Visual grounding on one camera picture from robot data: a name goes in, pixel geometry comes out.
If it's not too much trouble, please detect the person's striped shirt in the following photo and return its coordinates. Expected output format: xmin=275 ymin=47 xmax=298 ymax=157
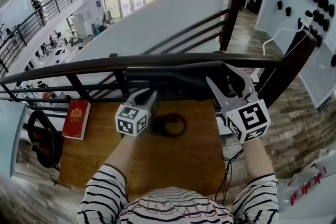
xmin=76 ymin=164 xmax=280 ymax=224

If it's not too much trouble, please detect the red hardcover book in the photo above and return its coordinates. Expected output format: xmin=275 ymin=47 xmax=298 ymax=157
xmin=61 ymin=99 xmax=92 ymax=141

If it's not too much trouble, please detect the long white cluttered work table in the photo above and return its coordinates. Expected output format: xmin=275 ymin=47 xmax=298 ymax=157
xmin=33 ymin=29 xmax=85 ymax=64

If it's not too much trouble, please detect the long black metal railing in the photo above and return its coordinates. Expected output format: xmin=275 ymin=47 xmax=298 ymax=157
xmin=0 ymin=0 xmax=83 ymax=72

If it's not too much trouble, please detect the small white camera device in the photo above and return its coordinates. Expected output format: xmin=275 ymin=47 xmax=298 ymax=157
xmin=301 ymin=10 xmax=314 ymax=26

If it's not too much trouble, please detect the clear plastic bag red print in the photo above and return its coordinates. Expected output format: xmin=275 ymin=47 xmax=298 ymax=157
xmin=277 ymin=162 xmax=328 ymax=208

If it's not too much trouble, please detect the black round-back chair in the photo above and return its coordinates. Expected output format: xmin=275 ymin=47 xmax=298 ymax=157
xmin=27 ymin=109 xmax=65 ymax=172

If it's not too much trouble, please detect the black desk lamp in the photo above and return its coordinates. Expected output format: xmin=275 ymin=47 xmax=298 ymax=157
xmin=125 ymin=60 xmax=232 ymax=137

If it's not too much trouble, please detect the person's right forearm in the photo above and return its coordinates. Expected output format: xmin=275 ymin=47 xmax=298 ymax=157
xmin=242 ymin=136 xmax=275 ymax=179

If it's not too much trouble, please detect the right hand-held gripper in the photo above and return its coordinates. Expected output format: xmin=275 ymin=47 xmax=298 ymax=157
xmin=205 ymin=63 xmax=271 ymax=144

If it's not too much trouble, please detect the thick white cable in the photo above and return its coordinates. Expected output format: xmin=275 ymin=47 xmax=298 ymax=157
xmin=262 ymin=25 xmax=311 ymax=57

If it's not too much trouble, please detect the person's left forearm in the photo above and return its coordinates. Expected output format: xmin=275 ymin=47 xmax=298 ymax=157
xmin=103 ymin=133 xmax=139 ymax=175

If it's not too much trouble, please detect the group of black hung devices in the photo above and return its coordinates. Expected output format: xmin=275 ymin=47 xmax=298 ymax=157
xmin=276 ymin=0 xmax=336 ymax=68

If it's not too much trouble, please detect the light blue table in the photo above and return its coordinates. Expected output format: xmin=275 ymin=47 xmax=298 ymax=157
xmin=0 ymin=101 xmax=27 ymax=179

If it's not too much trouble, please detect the wooden desk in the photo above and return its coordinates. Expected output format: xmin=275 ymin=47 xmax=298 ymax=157
xmin=58 ymin=98 xmax=229 ymax=199

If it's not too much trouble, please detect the thin black cable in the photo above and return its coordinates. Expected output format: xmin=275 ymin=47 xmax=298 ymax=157
xmin=214 ymin=147 xmax=245 ymax=206

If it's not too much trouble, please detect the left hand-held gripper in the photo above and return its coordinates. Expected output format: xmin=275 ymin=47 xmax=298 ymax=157
xmin=114 ymin=88 xmax=159 ymax=137

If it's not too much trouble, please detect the dark wooden balcony railing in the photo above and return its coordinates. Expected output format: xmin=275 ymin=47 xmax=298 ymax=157
xmin=0 ymin=30 xmax=319 ymax=111

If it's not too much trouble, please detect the white wall board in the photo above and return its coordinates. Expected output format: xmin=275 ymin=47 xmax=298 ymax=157
xmin=298 ymin=0 xmax=336 ymax=110

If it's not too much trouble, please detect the white cabinet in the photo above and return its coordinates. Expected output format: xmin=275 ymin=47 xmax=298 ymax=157
xmin=71 ymin=13 xmax=88 ymax=39

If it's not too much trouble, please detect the dark wooden stair railing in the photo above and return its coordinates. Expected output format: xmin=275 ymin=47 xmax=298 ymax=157
xmin=141 ymin=0 xmax=247 ymax=55

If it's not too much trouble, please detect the brown bag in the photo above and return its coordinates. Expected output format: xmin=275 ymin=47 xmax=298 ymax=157
xmin=31 ymin=131 xmax=44 ymax=151

